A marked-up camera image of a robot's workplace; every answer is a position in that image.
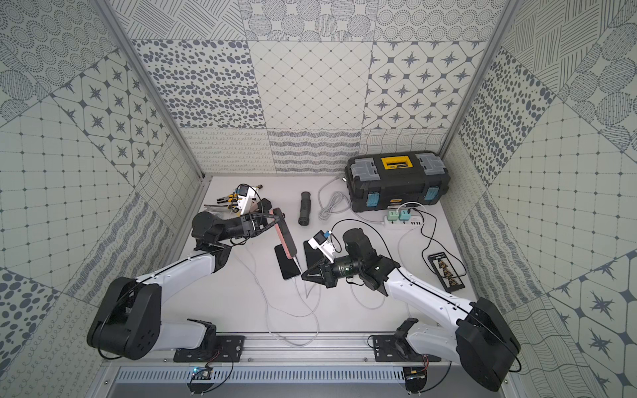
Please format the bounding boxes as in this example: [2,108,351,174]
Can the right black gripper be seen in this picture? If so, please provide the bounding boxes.
[300,254,363,290]

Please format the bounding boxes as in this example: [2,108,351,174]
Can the blue case phone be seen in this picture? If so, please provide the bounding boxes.
[275,245,301,280]

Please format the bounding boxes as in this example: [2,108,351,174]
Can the pink case phone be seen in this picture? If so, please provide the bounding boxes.
[270,207,298,260]

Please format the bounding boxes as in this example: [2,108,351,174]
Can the green case phone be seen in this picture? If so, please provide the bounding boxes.
[303,240,324,270]

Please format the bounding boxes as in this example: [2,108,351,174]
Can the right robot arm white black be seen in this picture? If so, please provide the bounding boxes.
[301,228,521,391]

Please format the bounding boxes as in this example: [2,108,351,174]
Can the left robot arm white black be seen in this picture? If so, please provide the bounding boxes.
[86,208,285,360]

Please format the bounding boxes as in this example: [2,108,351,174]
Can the black ribbed cylinder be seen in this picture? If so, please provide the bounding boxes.
[298,192,311,227]

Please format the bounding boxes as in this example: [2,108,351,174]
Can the yellow black pliers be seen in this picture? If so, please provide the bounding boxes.
[217,183,263,204]

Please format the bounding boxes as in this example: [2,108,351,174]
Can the green charger plug right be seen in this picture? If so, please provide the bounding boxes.
[398,209,411,222]

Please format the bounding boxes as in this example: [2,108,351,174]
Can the white power strip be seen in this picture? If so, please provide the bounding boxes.
[382,217,424,231]

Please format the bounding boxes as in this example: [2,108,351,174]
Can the coiled grey power cord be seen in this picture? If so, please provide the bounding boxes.
[317,175,355,222]

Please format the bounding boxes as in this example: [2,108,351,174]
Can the aluminium front rail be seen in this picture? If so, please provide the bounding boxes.
[106,332,514,368]

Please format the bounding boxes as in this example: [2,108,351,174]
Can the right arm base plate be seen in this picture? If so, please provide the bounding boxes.
[367,335,425,363]

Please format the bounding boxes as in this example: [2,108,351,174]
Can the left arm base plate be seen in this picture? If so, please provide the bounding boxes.
[174,335,246,363]

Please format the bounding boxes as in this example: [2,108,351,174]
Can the black toolbox yellow handle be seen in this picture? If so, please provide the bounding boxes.
[344,151,451,212]

